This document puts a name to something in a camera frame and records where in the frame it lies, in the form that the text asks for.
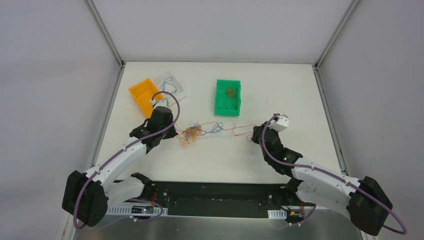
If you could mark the right aluminium frame rail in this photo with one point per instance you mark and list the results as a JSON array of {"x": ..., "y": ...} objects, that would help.
[{"x": 337, "y": 32}]

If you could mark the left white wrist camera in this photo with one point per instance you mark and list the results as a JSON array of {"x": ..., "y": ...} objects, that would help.
[{"x": 159, "y": 103}]

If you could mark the green plastic bin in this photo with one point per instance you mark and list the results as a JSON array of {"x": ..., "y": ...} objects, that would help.
[{"x": 227, "y": 98}]

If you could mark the yellow plastic bin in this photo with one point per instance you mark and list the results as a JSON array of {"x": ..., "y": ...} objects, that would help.
[{"x": 142, "y": 94}]

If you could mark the white cable duct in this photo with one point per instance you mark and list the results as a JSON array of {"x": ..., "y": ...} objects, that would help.
[
  {"x": 139, "y": 210},
  {"x": 277, "y": 214}
]

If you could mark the left white cable duct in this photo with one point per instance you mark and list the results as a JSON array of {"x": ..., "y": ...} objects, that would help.
[{"x": 139, "y": 210}]

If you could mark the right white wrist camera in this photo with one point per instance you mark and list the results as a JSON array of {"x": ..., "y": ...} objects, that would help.
[{"x": 279, "y": 122}]

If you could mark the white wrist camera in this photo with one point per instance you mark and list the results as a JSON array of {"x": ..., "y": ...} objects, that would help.
[
  {"x": 279, "y": 122},
  {"x": 159, "y": 103}
]

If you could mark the aluminium frame rail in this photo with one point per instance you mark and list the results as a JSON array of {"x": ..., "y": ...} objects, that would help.
[
  {"x": 97, "y": 18},
  {"x": 337, "y": 32}
]

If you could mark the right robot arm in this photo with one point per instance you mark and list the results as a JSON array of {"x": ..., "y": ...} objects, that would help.
[{"x": 363, "y": 201}]

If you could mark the left aluminium frame rail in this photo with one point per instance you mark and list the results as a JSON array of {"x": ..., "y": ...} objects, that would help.
[{"x": 97, "y": 18}]

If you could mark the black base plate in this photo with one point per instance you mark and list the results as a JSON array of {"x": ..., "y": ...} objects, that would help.
[{"x": 228, "y": 200}]

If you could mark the right white cable duct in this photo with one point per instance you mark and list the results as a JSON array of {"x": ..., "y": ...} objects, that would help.
[{"x": 277, "y": 214}]

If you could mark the white translucent bin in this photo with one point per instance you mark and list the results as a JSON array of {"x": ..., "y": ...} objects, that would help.
[{"x": 167, "y": 81}]

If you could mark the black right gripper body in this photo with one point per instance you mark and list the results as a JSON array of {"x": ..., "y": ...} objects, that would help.
[{"x": 258, "y": 133}]

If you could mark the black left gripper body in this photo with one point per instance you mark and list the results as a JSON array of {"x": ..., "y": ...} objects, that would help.
[{"x": 163, "y": 131}]

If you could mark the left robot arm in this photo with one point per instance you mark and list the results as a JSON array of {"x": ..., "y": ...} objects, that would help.
[{"x": 88, "y": 195}]

